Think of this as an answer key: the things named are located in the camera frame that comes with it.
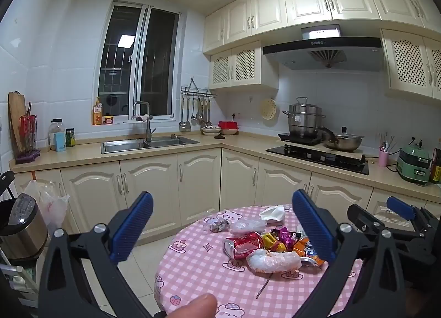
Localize steel spatula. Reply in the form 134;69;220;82
179;98;191;132

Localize steel double sink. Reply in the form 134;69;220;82
101;135;201;154

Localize range hood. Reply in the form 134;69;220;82
262;24;384;71

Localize green electric cooker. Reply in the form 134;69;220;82
396;146;432;187

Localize wall utensil rack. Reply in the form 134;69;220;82
181;77;218;99

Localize person's left hand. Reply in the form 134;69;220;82
166;293;218;318

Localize steel slotted spoon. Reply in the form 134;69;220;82
198;98;213;128

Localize black folding chair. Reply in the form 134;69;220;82
0;171;18;202

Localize pink checkered tablecloth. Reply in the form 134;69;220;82
154;204;366;318

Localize white crumpled tissue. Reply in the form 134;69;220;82
259;205;286;222

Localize steel steamer pot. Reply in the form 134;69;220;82
283;96;327;138

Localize dark sauce bottle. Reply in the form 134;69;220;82
429;148;441;185

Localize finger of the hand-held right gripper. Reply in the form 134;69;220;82
347;204;419;236
386;196;431;232

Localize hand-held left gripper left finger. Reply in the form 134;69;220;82
37;191;162;318

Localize kitchen window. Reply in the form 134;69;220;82
98;0;181;123

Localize red container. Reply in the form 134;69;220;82
218;120;240;135

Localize round yellow strainer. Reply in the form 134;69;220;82
261;98;278;120

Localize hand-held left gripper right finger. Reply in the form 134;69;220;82
292;189;406;318

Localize steel rice cooker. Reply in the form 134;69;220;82
0;193;49;264

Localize thin metal skewer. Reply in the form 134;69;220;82
255;273;274;299

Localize steel faucet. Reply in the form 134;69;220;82
133;101;157;143

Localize white plastic bag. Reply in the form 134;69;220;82
22;178;70;230

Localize orange snack wrapper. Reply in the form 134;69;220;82
293;237;326;268

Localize white storage rack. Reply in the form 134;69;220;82
0;256;39;306

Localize small crumpled clear wrapper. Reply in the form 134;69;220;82
203;219;232;233

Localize clear plastic bag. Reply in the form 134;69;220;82
229;218;267;235

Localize wooden cutting board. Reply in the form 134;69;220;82
8;91;27;154

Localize bundle of chopsticks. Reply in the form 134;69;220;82
379;132;397;153

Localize black induction cooker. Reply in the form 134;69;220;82
278;132;323;147

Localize steel wok with lid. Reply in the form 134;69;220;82
319;126;365;152

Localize clear jar with black lid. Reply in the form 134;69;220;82
49;119;66;151

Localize cream lower cabinets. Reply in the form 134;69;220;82
10;130;441;246

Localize yellow dish soap bottle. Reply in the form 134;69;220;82
92;97;104;126

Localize purple candy wrapper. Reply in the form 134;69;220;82
272;227;301;251

